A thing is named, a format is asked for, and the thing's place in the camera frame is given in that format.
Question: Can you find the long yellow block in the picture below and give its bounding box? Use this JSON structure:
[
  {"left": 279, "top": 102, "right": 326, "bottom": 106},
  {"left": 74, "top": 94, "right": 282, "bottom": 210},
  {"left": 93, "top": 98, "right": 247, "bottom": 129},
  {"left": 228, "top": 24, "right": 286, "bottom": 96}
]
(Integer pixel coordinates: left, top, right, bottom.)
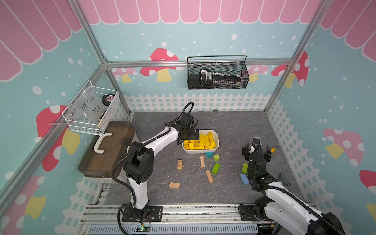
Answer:
[{"left": 184, "top": 140, "right": 191, "bottom": 150}]

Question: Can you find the large yellow front block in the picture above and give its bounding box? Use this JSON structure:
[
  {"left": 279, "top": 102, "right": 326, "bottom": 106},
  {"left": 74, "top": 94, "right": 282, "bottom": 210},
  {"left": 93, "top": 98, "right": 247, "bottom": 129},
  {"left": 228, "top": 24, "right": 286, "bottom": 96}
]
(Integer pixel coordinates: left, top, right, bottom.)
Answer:
[{"left": 199, "top": 138, "right": 206, "bottom": 148}]

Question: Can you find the small yellow cube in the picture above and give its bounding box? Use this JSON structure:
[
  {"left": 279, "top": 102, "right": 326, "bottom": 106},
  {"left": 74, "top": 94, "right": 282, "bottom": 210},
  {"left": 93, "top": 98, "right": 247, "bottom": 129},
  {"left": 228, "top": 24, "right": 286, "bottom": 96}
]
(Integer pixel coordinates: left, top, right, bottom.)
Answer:
[{"left": 207, "top": 132, "right": 213, "bottom": 140}]

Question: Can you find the wooden arch block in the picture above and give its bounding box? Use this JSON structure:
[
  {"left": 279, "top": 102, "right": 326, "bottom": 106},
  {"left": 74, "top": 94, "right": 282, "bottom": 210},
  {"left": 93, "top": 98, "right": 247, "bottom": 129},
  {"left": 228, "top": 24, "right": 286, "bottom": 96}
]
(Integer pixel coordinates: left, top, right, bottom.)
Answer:
[{"left": 177, "top": 160, "right": 183, "bottom": 170}]

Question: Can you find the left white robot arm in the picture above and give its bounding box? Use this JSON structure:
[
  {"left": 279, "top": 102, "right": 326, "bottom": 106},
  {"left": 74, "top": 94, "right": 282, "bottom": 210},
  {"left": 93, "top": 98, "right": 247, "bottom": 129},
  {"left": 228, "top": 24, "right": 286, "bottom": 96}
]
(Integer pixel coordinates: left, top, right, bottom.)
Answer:
[{"left": 111, "top": 101, "right": 199, "bottom": 235}]

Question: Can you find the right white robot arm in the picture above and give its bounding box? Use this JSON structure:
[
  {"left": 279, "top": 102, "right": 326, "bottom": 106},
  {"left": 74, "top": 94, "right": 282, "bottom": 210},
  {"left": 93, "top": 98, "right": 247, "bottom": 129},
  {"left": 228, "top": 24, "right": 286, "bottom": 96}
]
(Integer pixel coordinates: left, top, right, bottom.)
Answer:
[{"left": 242, "top": 137, "right": 345, "bottom": 235}]

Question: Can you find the yellow black screwdriver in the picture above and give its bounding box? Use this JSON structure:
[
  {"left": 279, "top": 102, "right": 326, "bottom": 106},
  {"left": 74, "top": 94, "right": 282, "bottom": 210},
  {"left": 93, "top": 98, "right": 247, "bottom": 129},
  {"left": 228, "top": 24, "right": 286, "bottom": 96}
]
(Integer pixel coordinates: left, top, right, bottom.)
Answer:
[{"left": 271, "top": 144, "right": 279, "bottom": 153}]

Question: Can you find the green rectangular block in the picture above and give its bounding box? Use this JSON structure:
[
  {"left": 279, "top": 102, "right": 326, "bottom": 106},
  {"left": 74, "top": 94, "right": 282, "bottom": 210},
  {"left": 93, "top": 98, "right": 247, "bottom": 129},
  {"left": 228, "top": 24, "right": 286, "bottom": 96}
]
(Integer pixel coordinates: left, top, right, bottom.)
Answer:
[{"left": 241, "top": 163, "right": 248, "bottom": 174}]

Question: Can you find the light blue block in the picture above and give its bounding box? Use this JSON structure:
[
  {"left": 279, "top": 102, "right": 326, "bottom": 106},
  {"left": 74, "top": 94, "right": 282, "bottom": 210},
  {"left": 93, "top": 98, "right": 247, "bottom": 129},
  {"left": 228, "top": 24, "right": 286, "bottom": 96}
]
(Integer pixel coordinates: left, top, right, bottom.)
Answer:
[{"left": 240, "top": 173, "right": 250, "bottom": 185}]

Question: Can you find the small green cube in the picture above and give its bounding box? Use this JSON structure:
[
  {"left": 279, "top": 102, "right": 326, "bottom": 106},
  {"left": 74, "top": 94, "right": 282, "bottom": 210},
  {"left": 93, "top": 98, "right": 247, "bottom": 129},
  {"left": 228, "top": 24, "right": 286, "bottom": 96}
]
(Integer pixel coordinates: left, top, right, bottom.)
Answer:
[{"left": 213, "top": 154, "right": 220, "bottom": 162}]

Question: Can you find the white plastic tub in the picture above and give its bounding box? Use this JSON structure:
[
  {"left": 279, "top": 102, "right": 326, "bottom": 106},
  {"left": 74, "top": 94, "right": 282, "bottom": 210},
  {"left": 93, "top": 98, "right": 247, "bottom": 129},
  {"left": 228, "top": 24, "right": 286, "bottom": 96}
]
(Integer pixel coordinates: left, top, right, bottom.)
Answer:
[{"left": 181, "top": 129, "right": 219, "bottom": 154}]

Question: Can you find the left natural wooden plank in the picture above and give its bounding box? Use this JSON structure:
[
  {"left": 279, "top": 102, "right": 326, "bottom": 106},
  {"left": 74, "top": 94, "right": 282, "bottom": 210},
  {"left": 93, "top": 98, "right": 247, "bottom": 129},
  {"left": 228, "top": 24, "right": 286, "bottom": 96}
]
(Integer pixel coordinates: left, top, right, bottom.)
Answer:
[{"left": 200, "top": 156, "right": 205, "bottom": 167}]

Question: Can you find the natural wooden plank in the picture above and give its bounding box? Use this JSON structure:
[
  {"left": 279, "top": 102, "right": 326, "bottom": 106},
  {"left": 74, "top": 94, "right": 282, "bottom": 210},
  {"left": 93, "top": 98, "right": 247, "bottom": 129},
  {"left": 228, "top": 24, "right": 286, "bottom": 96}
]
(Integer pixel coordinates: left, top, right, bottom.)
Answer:
[
  {"left": 200, "top": 156, "right": 205, "bottom": 167},
  {"left": 205, "top": 170, "right": 214, "bottom": 183}
]

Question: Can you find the right natural wooden plank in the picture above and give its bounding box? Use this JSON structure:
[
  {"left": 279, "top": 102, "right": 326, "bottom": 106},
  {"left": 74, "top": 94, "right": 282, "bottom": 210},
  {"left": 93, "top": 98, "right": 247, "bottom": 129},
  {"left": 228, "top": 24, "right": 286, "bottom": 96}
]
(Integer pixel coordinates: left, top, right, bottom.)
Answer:
[{"left": 205, "top": 170, "right": 214, "bottom": 183}]

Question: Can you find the socket wrench set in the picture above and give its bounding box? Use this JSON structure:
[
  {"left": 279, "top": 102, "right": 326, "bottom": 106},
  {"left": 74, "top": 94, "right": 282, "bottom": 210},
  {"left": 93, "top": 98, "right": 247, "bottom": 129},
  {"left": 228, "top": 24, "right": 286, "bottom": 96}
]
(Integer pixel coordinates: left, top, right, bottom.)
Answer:
[{"left": 199, "top": 69, "right": 244, "bottom": 88}]

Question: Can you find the black tape roll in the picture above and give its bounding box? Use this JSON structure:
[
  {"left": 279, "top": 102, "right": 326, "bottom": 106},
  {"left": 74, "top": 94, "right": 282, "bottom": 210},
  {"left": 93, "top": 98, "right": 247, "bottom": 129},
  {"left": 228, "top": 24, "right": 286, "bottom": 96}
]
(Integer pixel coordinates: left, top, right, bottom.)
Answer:
[{"left": 101, "top": 94, "right": 115, "bottom": 107}]

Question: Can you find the black wire mesh basket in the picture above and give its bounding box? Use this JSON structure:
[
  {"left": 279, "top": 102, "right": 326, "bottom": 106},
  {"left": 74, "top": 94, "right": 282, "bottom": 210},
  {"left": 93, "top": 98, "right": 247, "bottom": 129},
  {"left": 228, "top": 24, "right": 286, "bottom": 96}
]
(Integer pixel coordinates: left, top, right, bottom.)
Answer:
[{"left": 187, "top": 55, "right": 249, "bottom": 90}]

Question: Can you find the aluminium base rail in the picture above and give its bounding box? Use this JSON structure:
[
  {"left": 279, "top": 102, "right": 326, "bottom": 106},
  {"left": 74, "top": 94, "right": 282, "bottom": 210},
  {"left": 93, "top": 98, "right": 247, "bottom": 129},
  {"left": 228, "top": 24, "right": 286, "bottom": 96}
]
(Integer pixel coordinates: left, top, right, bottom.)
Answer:
[{"left": 79, "top": 204, "right": 297, "bottom": 235}]

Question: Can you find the brown toolbox with white handle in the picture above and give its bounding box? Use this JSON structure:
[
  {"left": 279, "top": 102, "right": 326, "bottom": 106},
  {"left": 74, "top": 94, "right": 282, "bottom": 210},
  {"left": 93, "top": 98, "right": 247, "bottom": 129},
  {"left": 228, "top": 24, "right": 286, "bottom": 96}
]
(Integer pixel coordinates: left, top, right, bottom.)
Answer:
[{"left": 78, "top": 121, "right": 138, "bottom": 180}]

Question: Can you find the clear wall-mounted bin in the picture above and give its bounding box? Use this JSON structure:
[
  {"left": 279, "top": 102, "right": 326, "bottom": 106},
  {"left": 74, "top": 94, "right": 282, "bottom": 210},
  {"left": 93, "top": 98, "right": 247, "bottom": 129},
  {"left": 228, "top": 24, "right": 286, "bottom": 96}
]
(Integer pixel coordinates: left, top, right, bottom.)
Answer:
[{"left": 62, "top": 80, "right": 119, "bottom": 136}]

